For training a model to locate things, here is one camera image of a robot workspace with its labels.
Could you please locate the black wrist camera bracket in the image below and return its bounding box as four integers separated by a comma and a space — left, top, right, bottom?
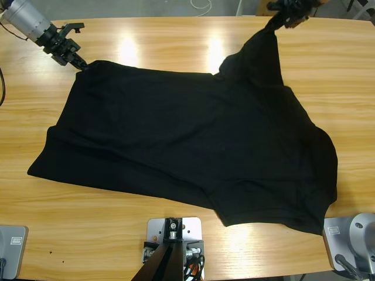
59, 22, 86, 37

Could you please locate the orange and black cable bundle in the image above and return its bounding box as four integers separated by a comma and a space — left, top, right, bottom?
182, 253, 206, 281

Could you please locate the white cable loop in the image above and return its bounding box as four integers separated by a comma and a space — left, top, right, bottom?
190, 0, 213, 13

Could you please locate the dark camera post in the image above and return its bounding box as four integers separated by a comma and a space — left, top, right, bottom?
131, 217, 188, 281

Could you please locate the white mount block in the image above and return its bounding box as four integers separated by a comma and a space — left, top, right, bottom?
146, 217, 204, 264

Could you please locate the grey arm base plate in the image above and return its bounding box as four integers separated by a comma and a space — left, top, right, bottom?
0, 225, 29, 280
322, 213, 375, 273

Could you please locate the black T-shirt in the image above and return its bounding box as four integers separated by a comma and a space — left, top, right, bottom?
26, 17, 339, 237

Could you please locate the silver metal clamp fitting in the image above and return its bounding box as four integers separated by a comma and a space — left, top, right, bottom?
141, 241, 158, 263
185, 246, 204, 262

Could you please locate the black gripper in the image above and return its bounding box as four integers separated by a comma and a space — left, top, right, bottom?
267, 0, 321, 30
36, 24, 89, 71

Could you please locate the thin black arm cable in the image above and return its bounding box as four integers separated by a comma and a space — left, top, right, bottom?
0, 11, 30, 107

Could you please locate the cardboard box with AUX print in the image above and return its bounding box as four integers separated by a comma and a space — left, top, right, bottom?
255, 0, 278, 17

